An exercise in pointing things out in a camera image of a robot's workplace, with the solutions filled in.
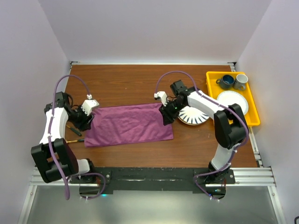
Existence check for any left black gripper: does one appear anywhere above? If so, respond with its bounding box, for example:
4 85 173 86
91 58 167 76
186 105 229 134
67 104 94 132

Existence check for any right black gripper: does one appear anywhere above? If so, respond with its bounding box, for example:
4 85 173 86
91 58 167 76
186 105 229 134
159 99 186 126

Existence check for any purple cloth napkin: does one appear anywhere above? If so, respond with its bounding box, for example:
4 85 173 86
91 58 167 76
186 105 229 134
84 103 174 147

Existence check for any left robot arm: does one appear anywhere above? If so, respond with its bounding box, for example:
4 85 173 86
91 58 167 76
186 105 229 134
31 92 100 183

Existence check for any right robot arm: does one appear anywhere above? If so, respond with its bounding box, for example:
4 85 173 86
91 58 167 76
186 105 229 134
154 80 249 183

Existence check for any blue striped white plate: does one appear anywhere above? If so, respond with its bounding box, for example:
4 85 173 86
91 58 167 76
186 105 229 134
178 106 210 126

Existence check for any white plate in tray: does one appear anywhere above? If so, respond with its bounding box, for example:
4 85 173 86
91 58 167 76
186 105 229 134
217 91 249 115

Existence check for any blue grey bowl cup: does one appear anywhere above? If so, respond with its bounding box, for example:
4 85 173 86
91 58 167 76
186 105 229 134
216 75 235 90

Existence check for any white grey mug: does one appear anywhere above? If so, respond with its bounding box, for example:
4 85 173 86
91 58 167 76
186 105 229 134
233 74 248 91

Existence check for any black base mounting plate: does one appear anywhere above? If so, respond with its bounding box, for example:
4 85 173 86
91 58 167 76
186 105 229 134
71 167 235 199

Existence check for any yellow plastic tray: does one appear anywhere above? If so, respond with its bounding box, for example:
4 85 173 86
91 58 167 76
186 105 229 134
206 71 260 127

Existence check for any gold fork green handle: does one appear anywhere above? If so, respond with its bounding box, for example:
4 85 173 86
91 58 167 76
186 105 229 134
66 125 82 137

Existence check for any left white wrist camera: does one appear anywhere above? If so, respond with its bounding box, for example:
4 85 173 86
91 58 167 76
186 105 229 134
80 94 100 116

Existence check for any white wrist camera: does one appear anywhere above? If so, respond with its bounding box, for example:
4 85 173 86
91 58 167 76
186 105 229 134
80 94 100 116
154 91 168 106

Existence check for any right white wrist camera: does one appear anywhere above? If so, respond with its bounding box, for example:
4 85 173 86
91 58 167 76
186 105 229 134
154 91 168 106

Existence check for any gold spoon green handle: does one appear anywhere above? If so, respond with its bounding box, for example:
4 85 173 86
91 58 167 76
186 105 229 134
66 139 85 143

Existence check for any aluminium frame rail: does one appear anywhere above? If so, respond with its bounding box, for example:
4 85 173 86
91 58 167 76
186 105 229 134
17 61 287 224

